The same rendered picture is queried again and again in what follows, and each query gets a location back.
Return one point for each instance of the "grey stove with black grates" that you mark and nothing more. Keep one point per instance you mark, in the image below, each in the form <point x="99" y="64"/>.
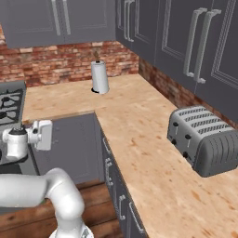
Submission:
<point x="10" y="102"/>

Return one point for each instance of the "grey wall cupboard door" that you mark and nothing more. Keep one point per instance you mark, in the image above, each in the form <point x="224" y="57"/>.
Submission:
<point x="173" y="31"/>
<point x="89" y="18"/>
<point x="144" y="28"/>
<point x="120" y="21"/>
<point x="28" y="18"/>
<point x="224" y="46"/>

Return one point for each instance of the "grey base cupboard panel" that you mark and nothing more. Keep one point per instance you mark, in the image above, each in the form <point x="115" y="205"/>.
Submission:
<point x="74" y="145"/>

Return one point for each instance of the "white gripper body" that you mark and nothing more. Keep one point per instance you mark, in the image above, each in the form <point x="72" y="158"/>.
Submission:
<point x="45" y="135"/>

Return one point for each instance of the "brown paper towel holder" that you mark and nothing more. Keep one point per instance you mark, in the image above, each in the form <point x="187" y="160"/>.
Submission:
<point x="96" y="56"/>

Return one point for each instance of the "grey drawer front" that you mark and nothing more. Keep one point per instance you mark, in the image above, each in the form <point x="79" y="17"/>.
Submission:
<point x="115" y="182"/>
<point x="124" y="227"/>
<point x="131" y="229"/>
<point x="104" y="155"/>

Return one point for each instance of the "white paper towel roll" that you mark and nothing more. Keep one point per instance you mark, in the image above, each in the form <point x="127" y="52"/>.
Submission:
<point x="99" y="77"/>

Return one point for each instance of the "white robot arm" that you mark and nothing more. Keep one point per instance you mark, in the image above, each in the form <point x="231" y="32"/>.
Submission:
<point x="62" y="198"/>

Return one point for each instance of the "grey four-slot toaster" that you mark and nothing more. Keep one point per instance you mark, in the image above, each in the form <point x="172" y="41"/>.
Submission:
<point x="204" y="145"/>

